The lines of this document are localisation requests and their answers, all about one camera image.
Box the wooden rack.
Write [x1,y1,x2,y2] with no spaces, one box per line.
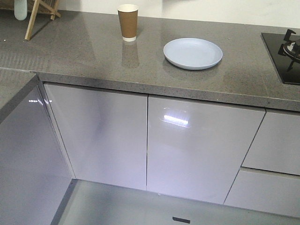
[24,0,61,41]

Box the light blue plate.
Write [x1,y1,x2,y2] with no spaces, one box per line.
[163,38,223,70]

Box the white cabinet door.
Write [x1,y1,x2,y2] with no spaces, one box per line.
[45,84,147,190]
[147,97,265,204]

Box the brown paper cup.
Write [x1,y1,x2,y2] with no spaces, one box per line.
[117,4,139,42]

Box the white plastic spoon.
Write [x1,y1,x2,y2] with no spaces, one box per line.
[14,0,27,21]

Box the black tape strip near cabinets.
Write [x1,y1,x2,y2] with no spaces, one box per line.
[172,217,191,224]

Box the left white cabinet door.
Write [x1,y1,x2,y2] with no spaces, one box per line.
[45,84,147,190]

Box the middle white cabinet door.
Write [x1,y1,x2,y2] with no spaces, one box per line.
[147,97,265,204]

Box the white drawer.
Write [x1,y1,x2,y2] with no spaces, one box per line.
[242,111,300,175]
[225,168,300,218]

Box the grey cabinet door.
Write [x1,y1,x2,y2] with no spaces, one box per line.
[0,87,71,225]

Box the white upper drawer front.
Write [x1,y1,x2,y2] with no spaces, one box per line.
[242,111,300,175]

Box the black gas stove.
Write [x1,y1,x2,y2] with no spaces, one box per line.
[262,29,300,85]

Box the white lower drawer front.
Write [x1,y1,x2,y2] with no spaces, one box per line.
[225,168,300,218]

